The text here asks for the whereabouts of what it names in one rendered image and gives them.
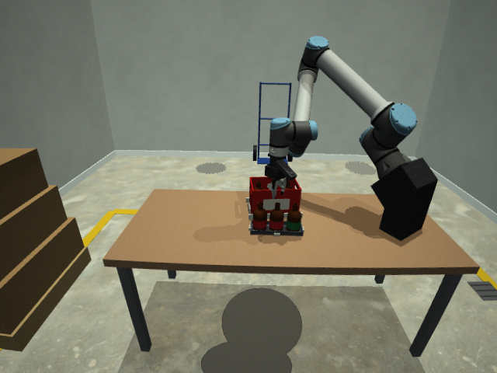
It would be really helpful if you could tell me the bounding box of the dark red crate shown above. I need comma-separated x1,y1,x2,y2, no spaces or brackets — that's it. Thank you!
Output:
249,176,301,214

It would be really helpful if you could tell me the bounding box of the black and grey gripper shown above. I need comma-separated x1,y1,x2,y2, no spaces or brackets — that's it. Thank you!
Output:
265,153,287,199

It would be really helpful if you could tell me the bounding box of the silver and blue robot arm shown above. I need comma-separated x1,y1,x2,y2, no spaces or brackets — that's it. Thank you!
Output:
269,36,417,180

